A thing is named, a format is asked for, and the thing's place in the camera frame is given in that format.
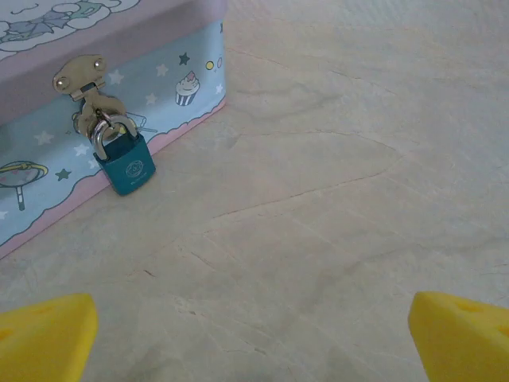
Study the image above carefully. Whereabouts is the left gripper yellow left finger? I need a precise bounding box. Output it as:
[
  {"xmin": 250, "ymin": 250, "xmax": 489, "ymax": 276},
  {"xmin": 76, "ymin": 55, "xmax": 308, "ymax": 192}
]
[{"xmin": 0, "ymin": 293, "xmax": 99, "ymax": 382}]

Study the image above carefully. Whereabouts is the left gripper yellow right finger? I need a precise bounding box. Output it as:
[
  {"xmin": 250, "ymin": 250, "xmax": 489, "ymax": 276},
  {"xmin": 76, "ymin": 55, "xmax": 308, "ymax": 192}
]
[{"xmin": 408, "ymin": 290, "xmax": 509, "ymax": 382}]

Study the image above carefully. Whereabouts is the teal padlock with silver shackle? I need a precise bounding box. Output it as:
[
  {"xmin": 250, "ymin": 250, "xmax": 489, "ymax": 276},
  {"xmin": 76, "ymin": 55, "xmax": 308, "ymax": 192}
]
[{"xmin": 91, "ymin": 113, "xmax": 157, "ymax": 197}]

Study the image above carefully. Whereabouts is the gold metal box hasp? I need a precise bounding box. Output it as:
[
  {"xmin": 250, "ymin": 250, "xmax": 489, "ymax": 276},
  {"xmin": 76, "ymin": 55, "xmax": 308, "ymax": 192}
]
[{"xmin": 51, "ymin": 55, "xmax": 130, "ymax": 138}]

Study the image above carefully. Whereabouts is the grey plaid cloth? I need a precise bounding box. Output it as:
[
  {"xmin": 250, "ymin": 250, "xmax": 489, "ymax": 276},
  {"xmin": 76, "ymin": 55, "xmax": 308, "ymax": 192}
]
[{"xmin": 0, "ymin": 0, "xmax": 228, "ymax": 260}]

